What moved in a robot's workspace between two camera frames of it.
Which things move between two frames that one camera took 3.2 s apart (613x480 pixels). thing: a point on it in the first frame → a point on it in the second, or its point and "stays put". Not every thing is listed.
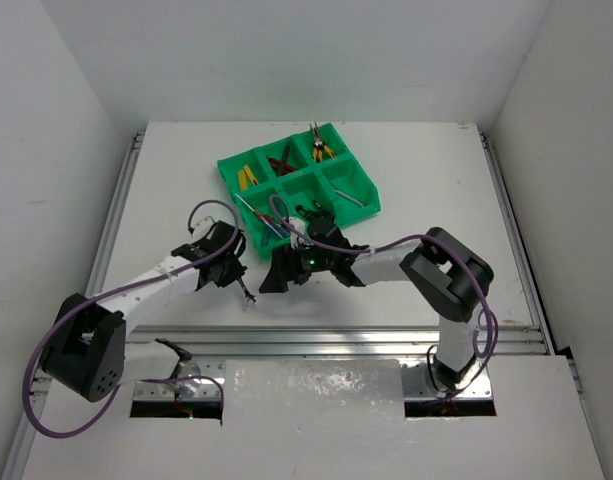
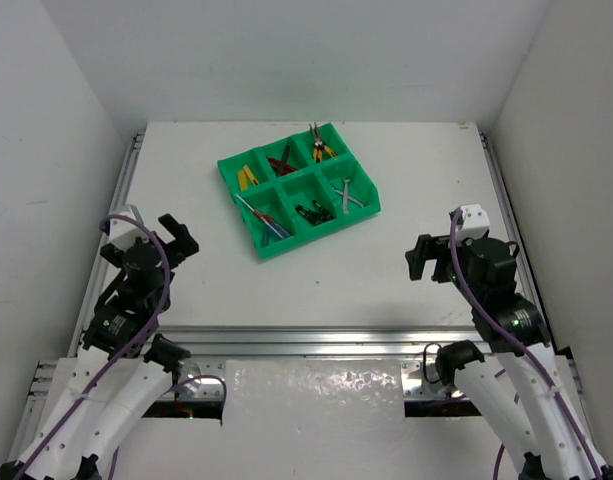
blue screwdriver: [265, 240] stays put
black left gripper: [231, 270] → [175, 239]
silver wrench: [346, 196] stays put
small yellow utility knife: [250, 174] stays put
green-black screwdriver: [303, 210] stays put
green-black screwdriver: [321, 208] stays put
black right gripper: [277, 278] → [429, 246]
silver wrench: [247, 293] → [345, 210]
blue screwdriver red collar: [265, 219] stays put
